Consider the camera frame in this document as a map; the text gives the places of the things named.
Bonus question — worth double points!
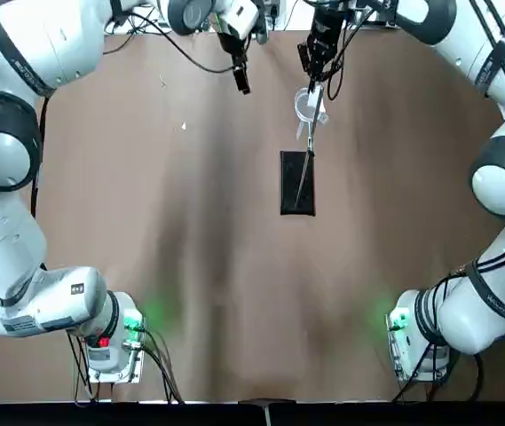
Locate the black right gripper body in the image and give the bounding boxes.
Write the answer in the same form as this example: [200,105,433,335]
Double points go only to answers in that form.
[305,2,346,61]

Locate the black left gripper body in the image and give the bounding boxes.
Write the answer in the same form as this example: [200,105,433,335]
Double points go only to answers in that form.
[215,30,249,67]

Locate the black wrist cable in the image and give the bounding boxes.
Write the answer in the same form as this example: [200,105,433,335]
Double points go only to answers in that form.
[100,8,241,75]
[325,8,375,101]

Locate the silver ring clamp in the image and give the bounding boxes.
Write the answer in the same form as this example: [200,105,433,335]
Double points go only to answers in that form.
[293,86,327,156]

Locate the black base metal rod stand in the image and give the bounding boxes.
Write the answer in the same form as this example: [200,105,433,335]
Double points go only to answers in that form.
[280,86,327,218]

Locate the black right arm base cable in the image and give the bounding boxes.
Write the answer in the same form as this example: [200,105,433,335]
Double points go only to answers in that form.
[391,345,486,403]

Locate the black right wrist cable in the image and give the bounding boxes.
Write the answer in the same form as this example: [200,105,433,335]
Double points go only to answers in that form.
[325,8,375,101]

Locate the clear glass funnel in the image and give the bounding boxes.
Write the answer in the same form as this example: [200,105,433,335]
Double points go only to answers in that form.
[293,85,331,142]

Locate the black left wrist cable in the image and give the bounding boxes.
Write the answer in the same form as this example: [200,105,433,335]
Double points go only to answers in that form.
[100,8,241,75]

